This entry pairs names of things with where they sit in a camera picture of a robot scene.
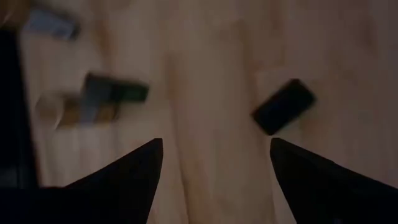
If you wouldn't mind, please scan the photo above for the white-lid spice jar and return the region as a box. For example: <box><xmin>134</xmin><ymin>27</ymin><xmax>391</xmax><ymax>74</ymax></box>
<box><xmin>34</xmin><ymin>92</ymin><xmax>121</xmax><ymax>131</ymax></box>

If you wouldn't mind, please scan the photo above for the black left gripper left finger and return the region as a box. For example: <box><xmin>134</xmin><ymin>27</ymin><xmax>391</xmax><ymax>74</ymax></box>
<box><xmin>0</xmin><ymin>138</ymin><xmax>165</xmax><ymax>224</ymax></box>

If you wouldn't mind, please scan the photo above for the black table edge rail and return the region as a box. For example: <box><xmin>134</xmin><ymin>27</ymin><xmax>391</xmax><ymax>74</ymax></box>
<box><xmin>0</xmin><ymin>27</ymin><xmax>40</xmax><ymax>189</ymax></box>

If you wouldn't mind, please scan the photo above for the dark green spice tin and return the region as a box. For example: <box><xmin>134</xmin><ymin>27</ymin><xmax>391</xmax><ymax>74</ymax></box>
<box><xmin>251</xmin><ymin>78</ymin><xmax>317</xmax><ymax>136</ymax></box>
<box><xmin>81</xmin><ymin>72</ymin><xmax>150</xmax><ymax>104</ymax></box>

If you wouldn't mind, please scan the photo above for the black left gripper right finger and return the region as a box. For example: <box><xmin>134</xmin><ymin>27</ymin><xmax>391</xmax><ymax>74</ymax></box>
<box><xmin>269</xmin><ymin>137</ymin><xmax>398</xmax><ymax>224</ymax></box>

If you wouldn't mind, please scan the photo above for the blue grey small object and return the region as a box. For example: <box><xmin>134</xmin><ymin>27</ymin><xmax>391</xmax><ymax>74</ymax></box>
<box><xmin>24</xmin><ymin>6</ymin><xmax>81</xmax><ymax>42</ymax></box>

